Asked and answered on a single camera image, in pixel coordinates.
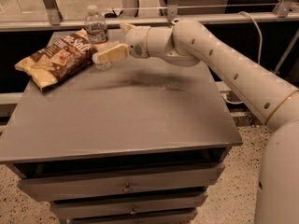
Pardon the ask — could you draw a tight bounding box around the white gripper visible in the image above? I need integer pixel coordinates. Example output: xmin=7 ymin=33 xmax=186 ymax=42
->
xmin=92 ymin=22 xmax=150 ymax=63

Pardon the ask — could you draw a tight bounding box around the clear plastic water bottle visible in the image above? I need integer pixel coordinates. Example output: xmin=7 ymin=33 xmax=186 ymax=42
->
xmin=85 ymin=5 xmax=111 ymax=72

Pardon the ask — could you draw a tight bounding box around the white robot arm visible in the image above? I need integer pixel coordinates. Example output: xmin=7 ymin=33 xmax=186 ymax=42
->
xmin=93 ymin=20 xmax=299 ymax=224

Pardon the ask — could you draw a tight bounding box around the brown chip bag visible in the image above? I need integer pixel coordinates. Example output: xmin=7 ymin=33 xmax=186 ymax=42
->
xmin=15 ymin=29 xmax=93 ymax=90

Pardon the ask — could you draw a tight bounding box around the dark object behind glass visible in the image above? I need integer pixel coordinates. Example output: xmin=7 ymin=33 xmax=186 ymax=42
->
xmin=105 ymin=10 xmax=123 ymax=18

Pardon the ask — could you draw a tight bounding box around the grey drawer cabinet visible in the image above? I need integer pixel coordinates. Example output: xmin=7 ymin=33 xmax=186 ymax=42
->
xmin=0 ymin=26 xmax=244 ymax=224

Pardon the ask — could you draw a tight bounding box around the top grey drawer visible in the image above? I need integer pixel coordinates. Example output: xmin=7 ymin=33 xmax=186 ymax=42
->
xmin=18 ymin=162 xmax=225 ymax=202

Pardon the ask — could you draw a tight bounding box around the grey drawer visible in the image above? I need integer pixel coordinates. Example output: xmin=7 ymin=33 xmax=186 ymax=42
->
xmin=18 ymin=162 xmax=225 ymax=202
xmin=71 ymin=208 xmax=197 ymax=224
xmin=50 ymin=191 xmax=207 ymax=219

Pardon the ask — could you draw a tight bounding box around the middle grey drawer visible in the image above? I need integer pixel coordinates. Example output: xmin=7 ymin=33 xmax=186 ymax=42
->
xmin=50 ymin=191 xmax=207 ymax=219

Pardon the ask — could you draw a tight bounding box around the bottom grey drawer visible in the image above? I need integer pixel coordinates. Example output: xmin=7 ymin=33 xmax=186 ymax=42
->
xmin=71 ymin=208 xmax=197 ymax=224

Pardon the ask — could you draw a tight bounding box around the white cable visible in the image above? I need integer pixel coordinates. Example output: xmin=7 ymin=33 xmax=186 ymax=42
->
xmin=222 ymin=11 xmax=263 ymax=105

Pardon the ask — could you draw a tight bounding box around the metal window railing frame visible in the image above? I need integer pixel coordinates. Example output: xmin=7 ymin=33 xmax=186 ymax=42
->
xmin=0 ymin=0 xmax=298 ymax=32

